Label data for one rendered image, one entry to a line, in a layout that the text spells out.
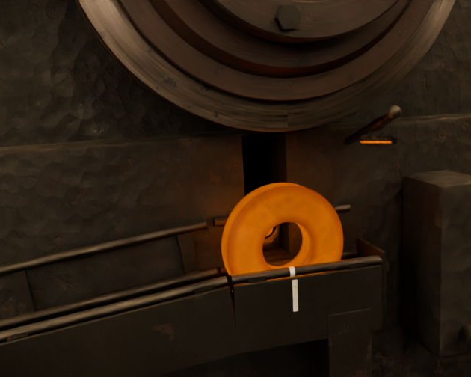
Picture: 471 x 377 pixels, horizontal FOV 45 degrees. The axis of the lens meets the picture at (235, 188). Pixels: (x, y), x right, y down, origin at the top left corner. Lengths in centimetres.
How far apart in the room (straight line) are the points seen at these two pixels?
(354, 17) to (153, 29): 20
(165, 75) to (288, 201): 21
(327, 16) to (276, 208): 23
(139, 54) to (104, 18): 5
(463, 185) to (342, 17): 29
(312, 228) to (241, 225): 9
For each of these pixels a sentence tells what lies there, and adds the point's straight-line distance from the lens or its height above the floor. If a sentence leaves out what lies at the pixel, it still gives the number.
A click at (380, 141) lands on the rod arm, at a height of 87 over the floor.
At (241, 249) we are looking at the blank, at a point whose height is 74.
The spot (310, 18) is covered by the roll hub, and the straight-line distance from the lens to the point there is 57.
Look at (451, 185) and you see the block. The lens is 76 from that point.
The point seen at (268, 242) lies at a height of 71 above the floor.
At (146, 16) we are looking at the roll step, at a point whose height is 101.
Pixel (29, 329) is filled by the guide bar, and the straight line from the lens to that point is 68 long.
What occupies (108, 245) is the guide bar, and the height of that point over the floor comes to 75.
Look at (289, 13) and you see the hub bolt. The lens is 56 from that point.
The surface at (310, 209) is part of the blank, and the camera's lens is 70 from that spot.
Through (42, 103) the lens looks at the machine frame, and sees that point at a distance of 77.
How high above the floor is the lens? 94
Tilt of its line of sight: 11 degrees down
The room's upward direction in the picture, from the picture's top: 3 degrees counter-clockwise
